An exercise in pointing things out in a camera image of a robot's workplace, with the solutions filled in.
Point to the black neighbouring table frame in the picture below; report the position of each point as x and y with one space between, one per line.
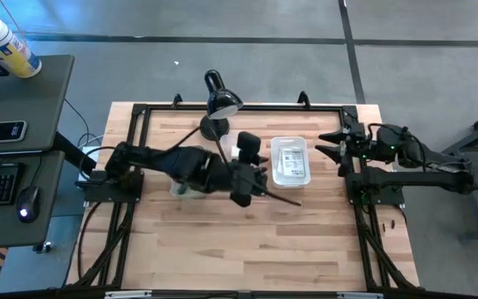
477 216

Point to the black desk lamp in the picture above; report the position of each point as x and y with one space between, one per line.
222 104

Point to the black curved frame bracket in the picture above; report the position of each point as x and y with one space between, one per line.
177 99
304 99

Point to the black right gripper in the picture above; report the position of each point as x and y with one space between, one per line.
357 145

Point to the white printed box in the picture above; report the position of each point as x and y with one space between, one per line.
293 162

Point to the desk caster wheel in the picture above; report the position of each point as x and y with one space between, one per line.
44 247

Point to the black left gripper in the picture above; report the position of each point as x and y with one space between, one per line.
245 178

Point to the white wall charger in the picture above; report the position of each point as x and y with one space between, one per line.
234 152

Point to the silver aluminium bar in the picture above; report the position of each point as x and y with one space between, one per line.
359 295
129 294

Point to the white plastic bin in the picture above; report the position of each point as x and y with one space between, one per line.
289 141

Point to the black computer mouse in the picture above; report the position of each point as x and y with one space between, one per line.
28 203

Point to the clear plastic bin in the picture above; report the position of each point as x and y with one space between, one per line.
227 143

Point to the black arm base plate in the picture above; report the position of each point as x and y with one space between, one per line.
98 195
382 199

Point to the black smartphone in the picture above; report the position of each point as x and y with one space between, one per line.
0 131

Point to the black desk support beam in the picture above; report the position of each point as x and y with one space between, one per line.
73 153

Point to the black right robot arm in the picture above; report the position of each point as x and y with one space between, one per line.
409 178

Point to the white power box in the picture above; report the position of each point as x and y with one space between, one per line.
93 153

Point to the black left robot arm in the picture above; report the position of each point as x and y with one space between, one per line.
181 164

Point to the black desk top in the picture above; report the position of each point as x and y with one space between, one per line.
27 104

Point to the black aluminium table frame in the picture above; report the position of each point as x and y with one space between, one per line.
243 107

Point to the black keyboard tray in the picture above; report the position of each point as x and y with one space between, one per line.
15 232

